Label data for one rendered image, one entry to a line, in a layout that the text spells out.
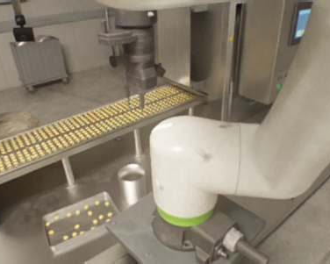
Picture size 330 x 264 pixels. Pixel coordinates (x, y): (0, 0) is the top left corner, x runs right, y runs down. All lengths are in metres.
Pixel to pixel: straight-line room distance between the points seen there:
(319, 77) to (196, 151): 0.24
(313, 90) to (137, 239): 0.47
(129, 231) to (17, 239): 0.36
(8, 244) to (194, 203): 0.55
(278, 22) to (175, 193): 0.64
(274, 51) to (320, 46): 0.73
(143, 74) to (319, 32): 0.46
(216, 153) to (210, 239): 0.18
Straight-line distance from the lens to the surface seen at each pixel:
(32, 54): 4.11
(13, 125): 1.05
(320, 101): 0.25
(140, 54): 0.61
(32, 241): 0.84
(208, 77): 1.07
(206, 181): 0.45
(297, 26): 1.01
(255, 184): 0.46
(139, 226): 0.63
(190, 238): 0.57
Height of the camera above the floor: 1.40
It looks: 31 degrees down
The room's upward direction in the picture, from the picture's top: 2 degrees counter-clockwise
